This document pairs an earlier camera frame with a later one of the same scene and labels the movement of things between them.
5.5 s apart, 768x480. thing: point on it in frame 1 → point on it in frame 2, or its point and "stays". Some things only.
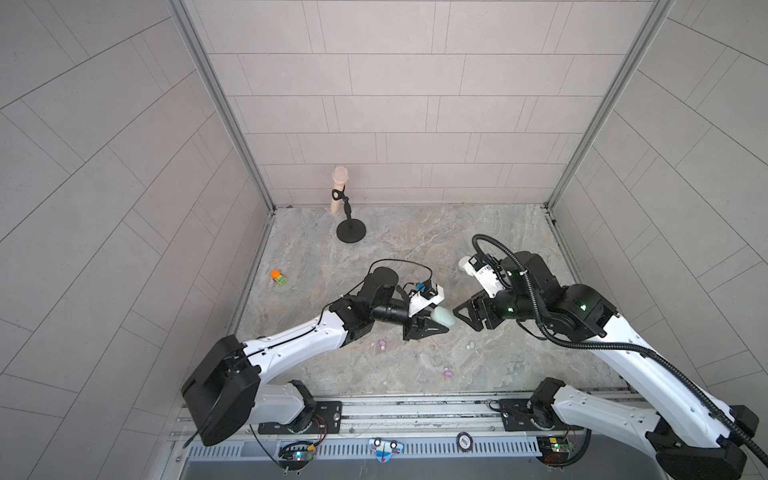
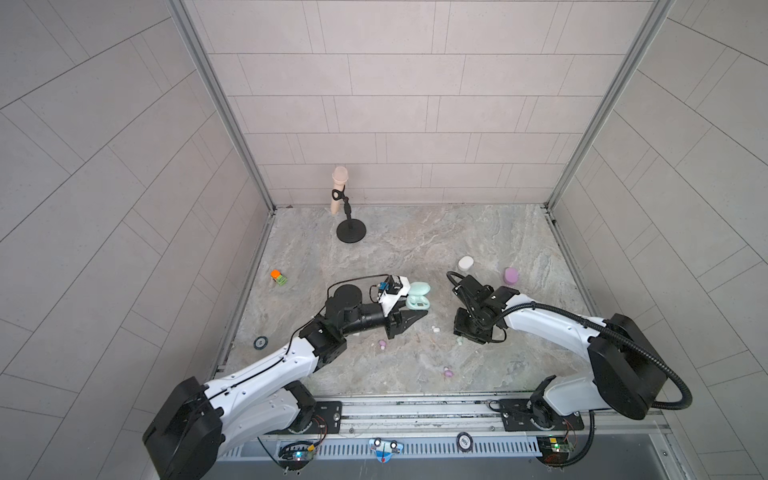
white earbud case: (462, 261) stays
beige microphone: (339, 177) stays
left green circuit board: (295, 457) stays
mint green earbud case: (443, 316) → (417, 299)
